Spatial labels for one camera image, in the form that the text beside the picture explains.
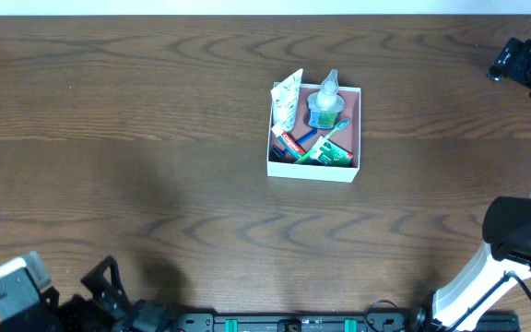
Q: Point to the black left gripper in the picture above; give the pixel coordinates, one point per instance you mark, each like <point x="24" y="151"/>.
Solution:
<point x="86" y="303"/>

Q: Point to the green white toothbrush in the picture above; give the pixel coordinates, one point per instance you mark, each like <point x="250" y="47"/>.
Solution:
<point x="343" y="124"/>

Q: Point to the clear pump soap bottle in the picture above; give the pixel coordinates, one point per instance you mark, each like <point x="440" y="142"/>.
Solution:
<point x="326" y="104"/>

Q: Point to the green Dettol soap bar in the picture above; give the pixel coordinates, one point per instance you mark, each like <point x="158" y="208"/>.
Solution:
<point x="327" y="153"/>

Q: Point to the white box pink interior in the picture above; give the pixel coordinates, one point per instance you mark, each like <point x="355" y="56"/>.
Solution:
<point x="349" y="139"/>

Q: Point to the white cream shampoo tube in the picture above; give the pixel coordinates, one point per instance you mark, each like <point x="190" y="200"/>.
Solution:
<point x="285" y="100"/>

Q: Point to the teal toothpaste tube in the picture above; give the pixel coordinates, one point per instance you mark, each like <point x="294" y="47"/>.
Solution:
<point x="293" y="148"/>

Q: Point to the blue disposable razor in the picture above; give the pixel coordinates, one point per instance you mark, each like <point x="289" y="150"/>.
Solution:
<point x="278" y="152"/>

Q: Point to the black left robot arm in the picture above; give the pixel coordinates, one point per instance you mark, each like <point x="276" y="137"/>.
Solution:
<point x="143" y="316"/>

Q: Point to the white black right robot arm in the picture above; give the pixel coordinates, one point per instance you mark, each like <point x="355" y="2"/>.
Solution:
<point x="504" y="258"/>

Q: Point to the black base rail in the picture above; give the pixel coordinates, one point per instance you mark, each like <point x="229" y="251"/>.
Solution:
<point x="374" y="321"/>

